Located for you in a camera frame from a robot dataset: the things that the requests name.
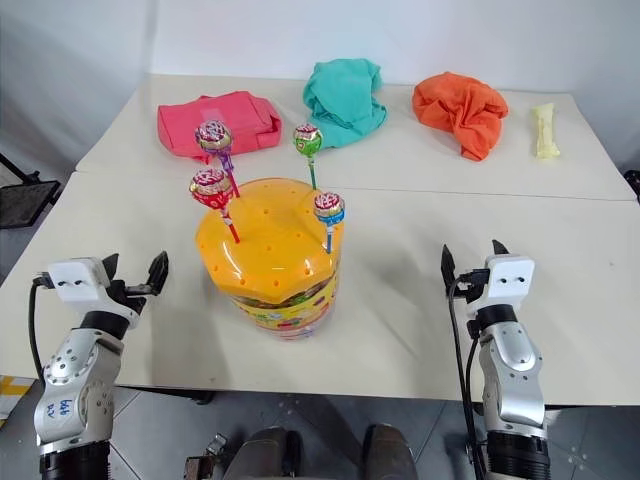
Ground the teal crumpled cloth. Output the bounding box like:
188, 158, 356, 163
302, 58, 389, 150

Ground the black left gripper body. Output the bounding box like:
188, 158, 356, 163
106, 278, 149, 316

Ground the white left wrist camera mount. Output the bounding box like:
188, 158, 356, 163
40, 256, 140, 322

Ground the pale yellow packet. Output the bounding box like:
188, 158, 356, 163
530, 102, 560, 160

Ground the lollipop with blue stick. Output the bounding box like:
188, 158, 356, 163
313, 190, 347, 255

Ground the small metal bracket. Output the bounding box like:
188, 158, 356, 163
184, 433, 229, 480

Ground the lollipop jar with orange lid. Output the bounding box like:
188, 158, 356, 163
195, 175, 345, 343

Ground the lollipop with purple stick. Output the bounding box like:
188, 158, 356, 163
194, 119, 240, 200

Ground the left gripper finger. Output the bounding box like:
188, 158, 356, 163
101, 252, 122, 287
124, 250, 170, 298

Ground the black metal stand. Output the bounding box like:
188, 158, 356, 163
0, 151, 63, 231

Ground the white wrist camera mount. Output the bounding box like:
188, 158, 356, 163
40, 256, 140, 322
467, 254, 536, 321

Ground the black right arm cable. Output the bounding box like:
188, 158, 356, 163
446, 269, 490, 480

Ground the orange crumpled cloth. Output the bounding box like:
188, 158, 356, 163
412, 71, 510, 162

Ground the lollipop with green stick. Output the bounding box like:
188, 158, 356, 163
292, 123, 322, 191

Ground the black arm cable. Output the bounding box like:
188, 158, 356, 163
446, 269, 490, 480
27, 272, 53, 382

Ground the dark rounded shape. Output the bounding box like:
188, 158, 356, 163
361, 423, 419, 480
233, 425, 304, 480

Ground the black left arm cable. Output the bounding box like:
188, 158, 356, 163
27, 272, 53, 382

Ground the lollipop with red stick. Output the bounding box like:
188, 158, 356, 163
188, 168, 242, 245

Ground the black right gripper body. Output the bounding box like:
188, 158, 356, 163
449, 267, 494, 306

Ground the yellow cardboard box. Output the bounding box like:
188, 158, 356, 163
0, 374, 37, 432

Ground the pink folded cloth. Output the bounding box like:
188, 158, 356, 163
157, 90, 284, 162

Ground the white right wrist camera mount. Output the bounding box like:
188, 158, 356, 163
467, 254, 536, 321

